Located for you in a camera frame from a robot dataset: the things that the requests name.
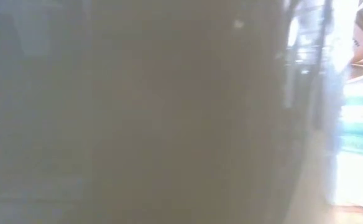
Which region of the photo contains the teal striped object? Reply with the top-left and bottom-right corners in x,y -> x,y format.
339,83 -> 363,156

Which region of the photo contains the clear plastic bin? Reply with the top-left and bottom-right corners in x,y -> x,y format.
280,0 -> 341,206

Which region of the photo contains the grey plastic bin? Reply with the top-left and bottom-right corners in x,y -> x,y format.
0,0 -> 294,224

